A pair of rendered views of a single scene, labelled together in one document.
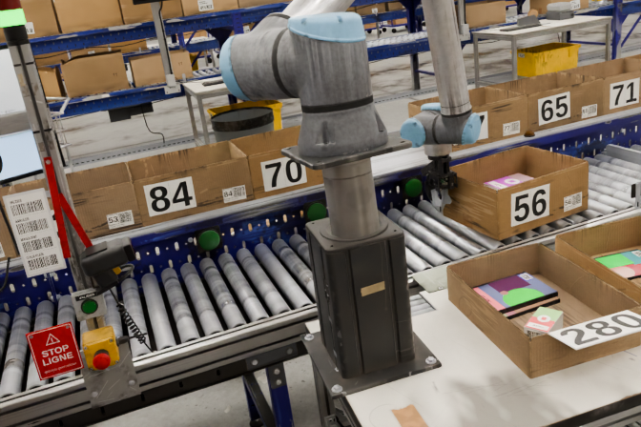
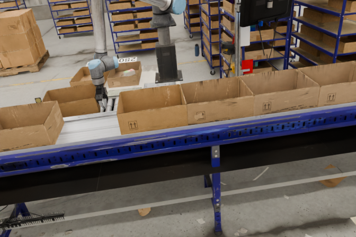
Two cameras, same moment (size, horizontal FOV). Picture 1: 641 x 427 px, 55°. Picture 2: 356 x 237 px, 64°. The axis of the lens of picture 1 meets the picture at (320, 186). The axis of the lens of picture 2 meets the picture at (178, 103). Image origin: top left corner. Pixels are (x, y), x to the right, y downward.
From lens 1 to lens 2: 3.78 m
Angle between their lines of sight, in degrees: 131
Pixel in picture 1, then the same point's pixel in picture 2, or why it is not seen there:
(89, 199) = (259, 76)
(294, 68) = not seen: hidden behind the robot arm
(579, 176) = (54, 94)
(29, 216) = (245, 29)
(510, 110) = (10, 112)
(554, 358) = (135, 67)
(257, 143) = (167, 112)
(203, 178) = (204, 86)
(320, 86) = not seen: hidden behind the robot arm
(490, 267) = (123, 80)
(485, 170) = (69, 108)
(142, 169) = (245, 102)
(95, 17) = not seen: outside the picture
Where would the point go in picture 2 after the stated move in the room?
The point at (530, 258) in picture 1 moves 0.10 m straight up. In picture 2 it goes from (110, 82) to (108, 71)
